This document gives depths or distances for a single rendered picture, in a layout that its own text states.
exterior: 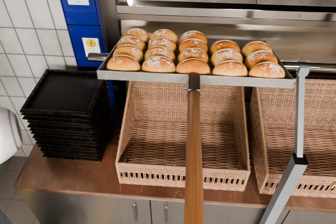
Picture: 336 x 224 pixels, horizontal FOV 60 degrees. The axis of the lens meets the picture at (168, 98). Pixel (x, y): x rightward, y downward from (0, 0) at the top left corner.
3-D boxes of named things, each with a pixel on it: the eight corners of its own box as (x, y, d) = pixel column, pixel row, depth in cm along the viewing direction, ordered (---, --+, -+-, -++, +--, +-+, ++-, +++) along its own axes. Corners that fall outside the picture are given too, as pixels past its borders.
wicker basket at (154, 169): (134, 107, 164) (129, 68, 146) (235, 113, 161) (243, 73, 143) (117, 185, 129) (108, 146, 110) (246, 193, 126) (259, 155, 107)
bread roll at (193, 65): (208, 70, 89) (209, 53, 86) (210, 81, 83) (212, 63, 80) (175, 70, 89) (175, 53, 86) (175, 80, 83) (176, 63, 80)
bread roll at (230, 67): (243, 72, 88) (246, 55, 85) (248, 83, 82) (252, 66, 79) (210, 72, 88) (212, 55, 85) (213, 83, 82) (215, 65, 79)
